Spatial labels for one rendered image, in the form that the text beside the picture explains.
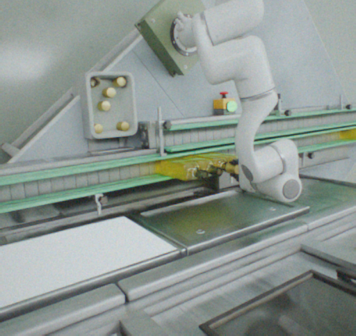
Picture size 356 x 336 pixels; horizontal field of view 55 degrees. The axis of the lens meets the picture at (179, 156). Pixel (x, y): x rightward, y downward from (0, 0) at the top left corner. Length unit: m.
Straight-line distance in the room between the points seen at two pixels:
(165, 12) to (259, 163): 0.75
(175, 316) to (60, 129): 0.78
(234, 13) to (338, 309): 0.65
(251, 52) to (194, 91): 0.75
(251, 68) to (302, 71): 1.25
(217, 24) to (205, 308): 0.61
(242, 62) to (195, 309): 0.51
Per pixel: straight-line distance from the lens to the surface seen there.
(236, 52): 0.77
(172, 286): 0.75
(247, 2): 0.86
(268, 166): 0.82
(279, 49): 1.88
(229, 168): 1.11
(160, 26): 1.34
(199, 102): 1.51
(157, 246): 0.87
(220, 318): 0.69
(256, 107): 0.79
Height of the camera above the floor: 1.96
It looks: 56 degrees down
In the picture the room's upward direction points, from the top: 101 degrees clockwise
